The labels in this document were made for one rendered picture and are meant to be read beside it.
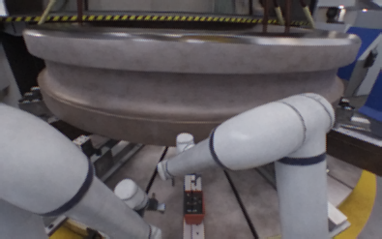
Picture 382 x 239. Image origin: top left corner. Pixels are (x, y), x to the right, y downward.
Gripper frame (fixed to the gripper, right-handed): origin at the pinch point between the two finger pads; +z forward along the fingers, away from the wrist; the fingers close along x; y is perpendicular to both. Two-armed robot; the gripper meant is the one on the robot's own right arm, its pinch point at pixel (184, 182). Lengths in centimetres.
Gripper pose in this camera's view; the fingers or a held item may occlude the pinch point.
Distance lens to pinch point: 122.7
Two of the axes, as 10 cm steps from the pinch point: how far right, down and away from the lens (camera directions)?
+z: -0.3, 8.8, 4.8
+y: 0.3, 4.8, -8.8
